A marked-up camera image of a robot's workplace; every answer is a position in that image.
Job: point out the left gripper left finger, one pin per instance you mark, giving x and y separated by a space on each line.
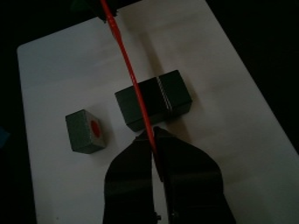
128 186

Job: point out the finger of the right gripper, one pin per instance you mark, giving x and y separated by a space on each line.
112 7
87 5

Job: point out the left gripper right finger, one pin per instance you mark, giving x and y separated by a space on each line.
194 189

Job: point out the red plastic toy knife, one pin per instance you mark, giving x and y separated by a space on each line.
128 62

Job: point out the white cutting board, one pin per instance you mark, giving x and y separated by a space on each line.
226 140

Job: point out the sushi piece with red centre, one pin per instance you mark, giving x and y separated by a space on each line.
83 132

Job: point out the nori-wrapped sushi piece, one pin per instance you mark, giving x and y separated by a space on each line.
153 99
125 108

